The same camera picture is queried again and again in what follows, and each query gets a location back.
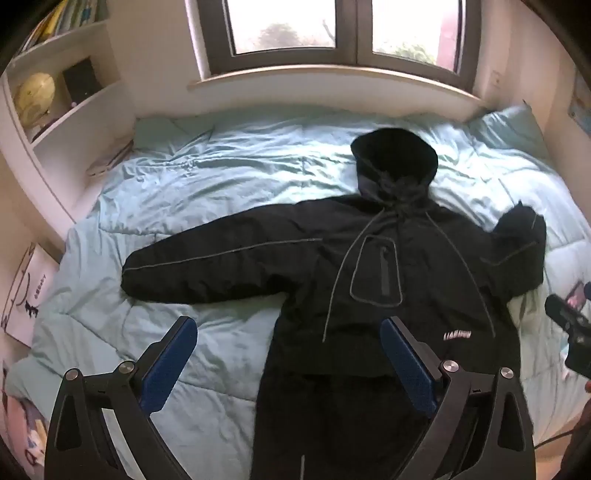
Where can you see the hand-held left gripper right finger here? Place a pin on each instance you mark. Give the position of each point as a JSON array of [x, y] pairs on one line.
[[408, 364]]

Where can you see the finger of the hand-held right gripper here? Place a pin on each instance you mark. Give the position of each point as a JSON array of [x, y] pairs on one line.
[[561, 311]]

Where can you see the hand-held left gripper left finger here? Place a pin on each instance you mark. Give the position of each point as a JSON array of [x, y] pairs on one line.
[[168, 364]]

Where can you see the black hooded jacket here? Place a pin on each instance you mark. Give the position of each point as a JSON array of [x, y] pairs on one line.
[[323, 258]]

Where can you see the white printed board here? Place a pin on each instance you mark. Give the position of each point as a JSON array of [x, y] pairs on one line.
[[27, 295]]

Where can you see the cartoon printed cushion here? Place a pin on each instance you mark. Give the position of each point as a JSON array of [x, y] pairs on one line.
[[23, 424]]

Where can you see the light teal pillow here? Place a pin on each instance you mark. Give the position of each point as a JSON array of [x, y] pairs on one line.
[[508, 129]]

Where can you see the light teal duvet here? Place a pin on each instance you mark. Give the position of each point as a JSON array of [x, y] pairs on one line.
[[207, 175]]

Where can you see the beige window sill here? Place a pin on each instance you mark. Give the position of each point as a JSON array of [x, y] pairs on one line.
[[323, 87]]

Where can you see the yellow globe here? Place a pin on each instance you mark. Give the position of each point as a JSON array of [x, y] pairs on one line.
[[34, 99]]

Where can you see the black speaker box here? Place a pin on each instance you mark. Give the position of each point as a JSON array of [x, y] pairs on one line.
[[81, 79]]

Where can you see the grey framed window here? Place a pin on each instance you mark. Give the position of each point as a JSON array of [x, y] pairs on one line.
[[355, 32]]

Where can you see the row of colourful books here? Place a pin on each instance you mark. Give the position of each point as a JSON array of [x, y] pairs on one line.
[[69, 16]]

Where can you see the white wall shelf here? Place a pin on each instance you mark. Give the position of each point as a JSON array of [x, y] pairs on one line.
[[92, 120]]

